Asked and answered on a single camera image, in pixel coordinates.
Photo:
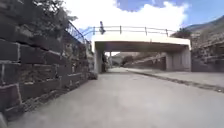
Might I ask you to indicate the pale concrete bridge with railing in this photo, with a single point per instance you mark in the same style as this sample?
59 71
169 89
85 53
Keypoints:
140 41

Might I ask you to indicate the person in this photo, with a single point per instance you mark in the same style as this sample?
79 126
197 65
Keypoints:
102 28

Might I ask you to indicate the dry hillside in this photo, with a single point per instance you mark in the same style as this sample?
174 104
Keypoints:
208 30

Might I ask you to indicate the dark stone block wall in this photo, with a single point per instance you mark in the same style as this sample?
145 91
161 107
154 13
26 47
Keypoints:
30 63

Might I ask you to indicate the dark bush beside bridge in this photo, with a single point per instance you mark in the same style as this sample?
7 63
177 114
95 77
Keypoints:
182 33

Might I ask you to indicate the raised concrete pavement strip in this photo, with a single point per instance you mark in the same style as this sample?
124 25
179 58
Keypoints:
190 77

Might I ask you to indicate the metal railing on stone wall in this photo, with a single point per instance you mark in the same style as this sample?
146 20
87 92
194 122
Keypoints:
76 33

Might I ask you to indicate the leafy tree above stone wall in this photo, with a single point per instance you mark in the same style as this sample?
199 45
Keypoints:
50 13

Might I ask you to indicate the grey concrete road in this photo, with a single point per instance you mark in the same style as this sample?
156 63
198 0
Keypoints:
120 100

